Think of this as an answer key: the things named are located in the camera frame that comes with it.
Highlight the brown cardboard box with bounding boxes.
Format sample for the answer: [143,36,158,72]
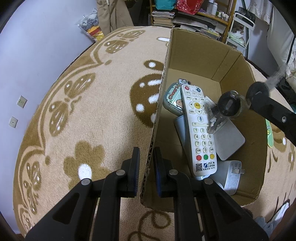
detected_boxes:
[139,27,269,212]

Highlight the white box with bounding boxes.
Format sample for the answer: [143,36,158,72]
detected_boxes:
[174,114,246,162]

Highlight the teal bag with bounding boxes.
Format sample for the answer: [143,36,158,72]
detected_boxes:
[155,0,177,11]

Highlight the lower wall socket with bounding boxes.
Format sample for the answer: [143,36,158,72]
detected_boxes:
[9,116,18,128]

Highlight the green Pochacco oval case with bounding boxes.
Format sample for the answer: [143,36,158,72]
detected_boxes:
[265,119,274,148]

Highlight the wooden bookshelf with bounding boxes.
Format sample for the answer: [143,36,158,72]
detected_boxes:
[149,1,237,43]

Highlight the white Midea remote control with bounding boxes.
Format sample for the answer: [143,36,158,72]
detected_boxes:
[204,96,217,117]

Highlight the upper wall socket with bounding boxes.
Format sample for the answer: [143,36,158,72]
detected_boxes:
[16,95,27,108]

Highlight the red gift bag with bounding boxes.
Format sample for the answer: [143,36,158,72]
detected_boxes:
[177,0,204,15]

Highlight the white metal cart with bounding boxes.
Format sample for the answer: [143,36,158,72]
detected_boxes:
[226,11,255,56]

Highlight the wall socket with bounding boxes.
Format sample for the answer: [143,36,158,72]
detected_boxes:
[9,116,18,128]
[16,95,27,108]

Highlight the plastic bag of toys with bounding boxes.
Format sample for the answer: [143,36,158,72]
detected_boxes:
[75,8,104,42]

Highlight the beige hanging coat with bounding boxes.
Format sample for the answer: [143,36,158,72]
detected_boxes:
[96,0,133,36]

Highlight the green Cheers cartoon case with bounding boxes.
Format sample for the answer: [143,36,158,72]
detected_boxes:
[163,78,191,116]

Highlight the stack of books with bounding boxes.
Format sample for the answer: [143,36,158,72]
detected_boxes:
[152,11,176,28]

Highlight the white JSCN remote control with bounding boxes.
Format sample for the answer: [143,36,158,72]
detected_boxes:
[181,84,217,180]

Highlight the white power adapter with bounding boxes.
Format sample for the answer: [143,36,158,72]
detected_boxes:
[209,160,245,196]

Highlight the beige patterned round rug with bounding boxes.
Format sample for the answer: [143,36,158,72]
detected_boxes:
[13,27,264,240]

